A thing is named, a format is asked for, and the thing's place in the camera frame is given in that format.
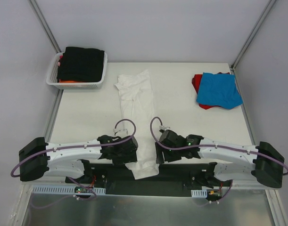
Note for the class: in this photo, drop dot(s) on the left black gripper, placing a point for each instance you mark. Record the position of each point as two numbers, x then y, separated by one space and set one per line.
126 156

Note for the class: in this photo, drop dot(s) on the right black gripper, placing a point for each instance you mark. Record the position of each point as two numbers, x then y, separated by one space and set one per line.
163 153

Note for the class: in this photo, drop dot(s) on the white t shirt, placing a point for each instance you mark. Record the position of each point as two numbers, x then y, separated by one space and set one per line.
137 104

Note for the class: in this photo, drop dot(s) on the red t shirt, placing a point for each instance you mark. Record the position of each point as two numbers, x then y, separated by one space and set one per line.
196 81

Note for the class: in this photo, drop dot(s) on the blue t shirt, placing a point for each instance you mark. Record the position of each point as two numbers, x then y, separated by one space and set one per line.
219 91

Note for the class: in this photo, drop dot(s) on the white plastic basket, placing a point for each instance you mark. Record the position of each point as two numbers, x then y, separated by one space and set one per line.
52 72

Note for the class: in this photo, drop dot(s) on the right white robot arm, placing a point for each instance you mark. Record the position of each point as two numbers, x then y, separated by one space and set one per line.
230 162

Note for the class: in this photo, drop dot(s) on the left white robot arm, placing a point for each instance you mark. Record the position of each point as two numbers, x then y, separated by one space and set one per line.
41 159

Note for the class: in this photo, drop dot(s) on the black t shirt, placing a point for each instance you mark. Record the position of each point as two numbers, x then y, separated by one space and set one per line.
81 65

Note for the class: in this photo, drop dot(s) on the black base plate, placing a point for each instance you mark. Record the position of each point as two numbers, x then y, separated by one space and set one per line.
149 188

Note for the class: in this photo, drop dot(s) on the right white cable duct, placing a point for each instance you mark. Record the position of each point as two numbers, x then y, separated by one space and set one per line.
199 193

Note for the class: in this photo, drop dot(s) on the white cable duct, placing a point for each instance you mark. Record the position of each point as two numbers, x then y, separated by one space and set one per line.
52 189
199 193

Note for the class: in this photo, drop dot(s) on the left white cable duct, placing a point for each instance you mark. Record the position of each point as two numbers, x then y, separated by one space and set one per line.
52 189

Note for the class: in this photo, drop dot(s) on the aluminium rail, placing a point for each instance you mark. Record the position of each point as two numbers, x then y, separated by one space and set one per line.
264 186

